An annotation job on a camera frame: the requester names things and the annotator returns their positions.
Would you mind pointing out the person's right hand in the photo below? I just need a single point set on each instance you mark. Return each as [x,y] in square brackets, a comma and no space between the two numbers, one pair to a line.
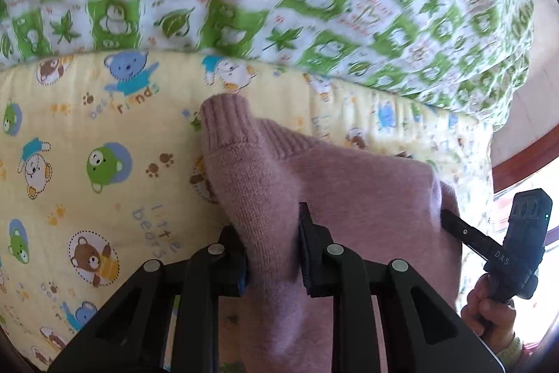
[498,320]

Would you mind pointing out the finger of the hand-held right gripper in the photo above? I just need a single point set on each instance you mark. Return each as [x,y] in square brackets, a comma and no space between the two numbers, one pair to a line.
[467,234]

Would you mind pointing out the purple knitted sweater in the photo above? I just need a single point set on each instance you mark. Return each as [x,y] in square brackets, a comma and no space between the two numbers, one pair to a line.
[349,180]

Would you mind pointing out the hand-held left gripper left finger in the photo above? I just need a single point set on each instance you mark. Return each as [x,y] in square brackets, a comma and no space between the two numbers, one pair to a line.
[231,263]

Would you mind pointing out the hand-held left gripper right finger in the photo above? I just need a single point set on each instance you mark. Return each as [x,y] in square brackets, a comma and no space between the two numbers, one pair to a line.
[308,263]

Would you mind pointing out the yellow bear print bed sheet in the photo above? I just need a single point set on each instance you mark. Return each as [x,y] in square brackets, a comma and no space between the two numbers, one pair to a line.
[87,137]

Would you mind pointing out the person's right forearm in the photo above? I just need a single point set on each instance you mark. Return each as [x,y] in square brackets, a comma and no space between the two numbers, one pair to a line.
[515,360]

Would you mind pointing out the brown wooden bed frame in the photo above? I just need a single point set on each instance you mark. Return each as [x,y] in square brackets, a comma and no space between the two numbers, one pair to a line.
[524,170]

